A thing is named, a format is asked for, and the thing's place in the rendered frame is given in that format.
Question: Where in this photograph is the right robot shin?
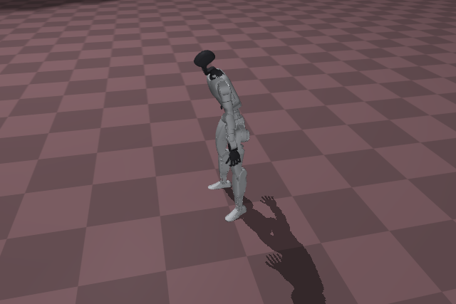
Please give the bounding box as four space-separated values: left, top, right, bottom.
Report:
218 154 230 184

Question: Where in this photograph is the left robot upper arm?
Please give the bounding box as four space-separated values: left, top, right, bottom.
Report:
217 81 234 123

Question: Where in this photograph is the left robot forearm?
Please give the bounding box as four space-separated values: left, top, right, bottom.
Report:
225 114 237 150

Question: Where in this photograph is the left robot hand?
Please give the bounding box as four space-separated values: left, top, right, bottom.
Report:
226 144 241 167

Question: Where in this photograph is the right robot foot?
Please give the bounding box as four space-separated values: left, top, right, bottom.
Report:
208 180 232 189

